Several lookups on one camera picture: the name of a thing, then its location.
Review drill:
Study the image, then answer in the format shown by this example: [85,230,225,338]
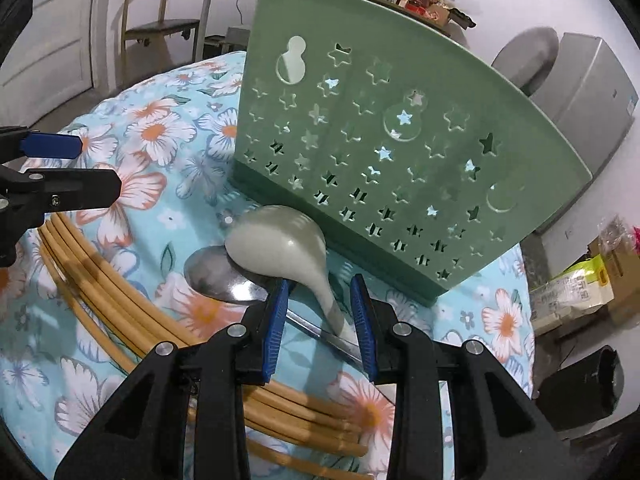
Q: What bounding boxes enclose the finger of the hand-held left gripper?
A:
[0,167,122,268]
[0,127,83,162]

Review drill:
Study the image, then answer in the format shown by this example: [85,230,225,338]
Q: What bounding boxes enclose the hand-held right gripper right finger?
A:
[349,274,583,480]

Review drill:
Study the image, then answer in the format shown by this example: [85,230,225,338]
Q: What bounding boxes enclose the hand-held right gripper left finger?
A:
[54,277,291,480]

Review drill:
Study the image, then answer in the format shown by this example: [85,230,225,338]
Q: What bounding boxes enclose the metal spoon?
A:
[183,245,368,368]

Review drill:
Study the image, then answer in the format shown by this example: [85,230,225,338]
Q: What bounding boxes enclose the green plastic utensil holder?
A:
[227,0,593,308]

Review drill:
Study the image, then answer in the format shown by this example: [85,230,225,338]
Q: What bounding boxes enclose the floral blue blanket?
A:
[0,50,538,480]

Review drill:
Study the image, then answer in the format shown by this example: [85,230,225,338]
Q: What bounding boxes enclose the white panel door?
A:
[0,0,103,111]

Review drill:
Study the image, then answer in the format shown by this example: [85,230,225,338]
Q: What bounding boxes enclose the wooden chair with dark seat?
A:
[121,0,202,83]

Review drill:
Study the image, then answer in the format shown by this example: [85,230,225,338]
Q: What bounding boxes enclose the rice bag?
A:
[527,254,617,333]

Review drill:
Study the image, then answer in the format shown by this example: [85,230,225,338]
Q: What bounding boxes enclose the black bin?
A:
[537,344,626,432]

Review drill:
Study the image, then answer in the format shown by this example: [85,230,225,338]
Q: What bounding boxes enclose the cardboard box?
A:
[587,215,640,328]

